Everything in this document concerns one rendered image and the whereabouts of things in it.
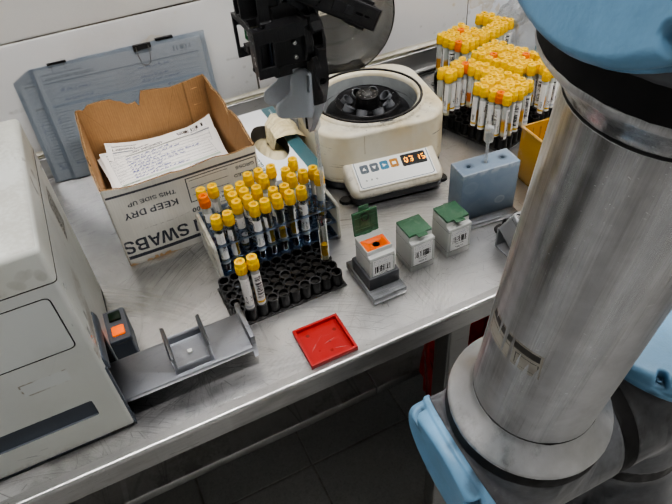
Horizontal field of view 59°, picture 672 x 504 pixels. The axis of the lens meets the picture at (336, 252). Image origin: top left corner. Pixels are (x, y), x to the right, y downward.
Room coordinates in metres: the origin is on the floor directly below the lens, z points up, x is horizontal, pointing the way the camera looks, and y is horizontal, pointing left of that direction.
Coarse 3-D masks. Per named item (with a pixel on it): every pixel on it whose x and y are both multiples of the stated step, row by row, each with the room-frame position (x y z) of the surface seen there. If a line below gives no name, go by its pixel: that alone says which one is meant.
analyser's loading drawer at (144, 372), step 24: (240, 312) 0.53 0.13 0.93; (192, 336) 0.51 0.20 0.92; (216, 336) 0.51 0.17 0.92; (240, 336) 0.51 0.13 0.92; (120, 360) 0.48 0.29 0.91; (144, 360) 0.48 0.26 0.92; (168, 360) 0.48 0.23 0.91; (192, 360) 0.47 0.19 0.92; (216, 360) 0.47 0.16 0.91; (120, 384) 0.45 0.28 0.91; (144, 384) 0.44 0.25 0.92; (168, 384) 0.44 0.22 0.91
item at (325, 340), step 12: (312, 324) 0.54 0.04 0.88; (324, 324) 0.55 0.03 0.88; (336, 324) 0.54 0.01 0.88; (300, 336) 0.53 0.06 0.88; (312, 336) 0.53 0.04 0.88; (324, 336) 0.52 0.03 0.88; (336, 336) 0.52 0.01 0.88; (348, 336) 0.52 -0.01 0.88; (300, 348) 0.51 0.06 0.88; (312, 348) 0.50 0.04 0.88; (324, 348) 0.50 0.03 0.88; (336, 348) 0.50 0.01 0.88; (348, 348) 0.49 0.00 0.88; (312, 360) 0.48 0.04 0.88; (324, 360) 0.48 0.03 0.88
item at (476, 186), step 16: (464, 160) 0.77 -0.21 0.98; (480, 160) 0.77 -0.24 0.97; (496, 160) 0.76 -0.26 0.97; (512, 160) 0.76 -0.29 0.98; (464, 176) 0.73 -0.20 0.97; (480, 176) 0.74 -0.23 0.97; (496, 176) 0.74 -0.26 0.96; (512, 176) 0.75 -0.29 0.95; (464, 192) 0.73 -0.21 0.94; (480, 192) 0.74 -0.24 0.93; (496, 192) 0.75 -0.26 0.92; (512, 192) 0.76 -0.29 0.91; (464, 208) 0.73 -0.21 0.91; (480, 208) 0.74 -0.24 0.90; (496, 208) 0.75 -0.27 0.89; (512, 208) 0.75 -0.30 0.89; (480, 224) 0.72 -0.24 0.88
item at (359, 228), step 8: (360, 208) 0.65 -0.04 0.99; (368, 208) 0.65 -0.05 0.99; (376, 208) 0.66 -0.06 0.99; (352, 216) 0.64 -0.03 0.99; (360, 216) 0.65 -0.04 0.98; (368, 216) 0.65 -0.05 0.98; (376, 216) 0.65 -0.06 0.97; (352, 224) 0.64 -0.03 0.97; (360, 224) 0.64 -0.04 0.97; (368, 224) 0.65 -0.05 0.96; (376, 224) 0.65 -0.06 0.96; (360, 232) 0.64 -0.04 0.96; (368, 232) 0.65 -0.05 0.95
